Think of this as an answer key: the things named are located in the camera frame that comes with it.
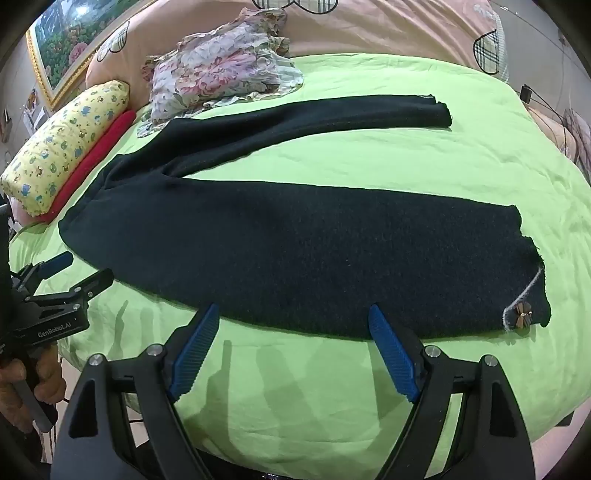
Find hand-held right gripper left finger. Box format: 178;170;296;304
50;303;221;480

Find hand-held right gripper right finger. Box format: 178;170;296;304
368;303;536;480

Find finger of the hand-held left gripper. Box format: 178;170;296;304
9;251;74;291
23;269;115;319

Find person's left hand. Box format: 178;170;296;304
0;351;65;431

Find yellow printed pillow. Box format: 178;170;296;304
0;80;132;217

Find red pillow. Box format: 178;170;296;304
39;110;138;222

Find green bed sheet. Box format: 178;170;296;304
9;53;591;478

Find gold framed landscape painting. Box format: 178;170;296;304
25;0;139;112

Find floral ruffled cloth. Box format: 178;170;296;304
137;8;304;138

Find pink bedding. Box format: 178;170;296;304
530;105;591;178

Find pink plaid-heart headboard cushion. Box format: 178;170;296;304
85;0;509;86

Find wall photos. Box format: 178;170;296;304
21;88;48;136

